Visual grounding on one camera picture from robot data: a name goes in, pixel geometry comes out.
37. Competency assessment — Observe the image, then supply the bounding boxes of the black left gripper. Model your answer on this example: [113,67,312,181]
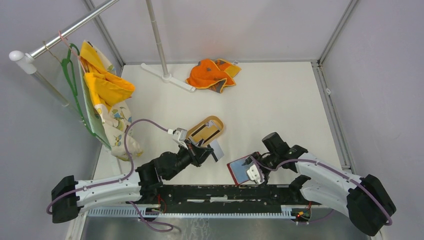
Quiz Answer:
[166,139,214,180]

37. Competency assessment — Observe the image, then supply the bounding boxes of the red leather card holder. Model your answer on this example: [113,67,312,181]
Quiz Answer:
[227,153,261,186]

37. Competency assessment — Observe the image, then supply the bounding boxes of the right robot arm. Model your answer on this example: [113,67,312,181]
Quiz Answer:
[242,132,397,236]

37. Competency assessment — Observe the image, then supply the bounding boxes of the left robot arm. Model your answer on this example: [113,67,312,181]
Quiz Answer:
[46,143,214,224]

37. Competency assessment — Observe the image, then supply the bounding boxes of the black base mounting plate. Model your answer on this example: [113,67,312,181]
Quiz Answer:
[125,184,323,214]

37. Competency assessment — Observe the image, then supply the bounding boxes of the orange yellow cloth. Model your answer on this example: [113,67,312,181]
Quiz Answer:
[185,58,242,94]

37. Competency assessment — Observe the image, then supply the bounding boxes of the white rack stand base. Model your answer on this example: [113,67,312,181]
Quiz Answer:
[140,63,196,93]

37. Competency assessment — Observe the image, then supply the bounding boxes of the vertical metal pole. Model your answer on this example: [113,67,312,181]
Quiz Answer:
[145,0,170,75]

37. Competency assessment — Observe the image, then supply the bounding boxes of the yellow patterned hanging cloth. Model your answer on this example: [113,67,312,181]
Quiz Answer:
[80,40,143,161]

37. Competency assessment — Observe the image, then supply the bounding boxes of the green clothes hanger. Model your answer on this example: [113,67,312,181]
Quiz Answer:
[61,43,111,150]

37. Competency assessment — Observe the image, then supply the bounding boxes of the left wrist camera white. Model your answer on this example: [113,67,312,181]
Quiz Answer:
[167,127,188,149]

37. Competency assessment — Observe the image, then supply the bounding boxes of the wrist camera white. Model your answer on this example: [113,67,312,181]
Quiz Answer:
[246,164,265,185]
[167,127,188,149]

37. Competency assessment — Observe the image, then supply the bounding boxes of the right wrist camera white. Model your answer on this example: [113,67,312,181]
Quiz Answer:
[246,164,265,185]

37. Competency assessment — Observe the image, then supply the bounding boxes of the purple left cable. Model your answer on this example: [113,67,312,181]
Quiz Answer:
[46,118,176,233]

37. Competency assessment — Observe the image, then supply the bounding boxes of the purple cable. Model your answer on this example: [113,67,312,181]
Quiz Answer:
[250,155,394,227]
[46,118,176,233]

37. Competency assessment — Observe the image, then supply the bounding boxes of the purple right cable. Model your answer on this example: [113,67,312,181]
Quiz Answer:
[250,155,394,227]

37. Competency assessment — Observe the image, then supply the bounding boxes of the metal hanging rail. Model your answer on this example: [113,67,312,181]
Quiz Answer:
[8,0,118,75]

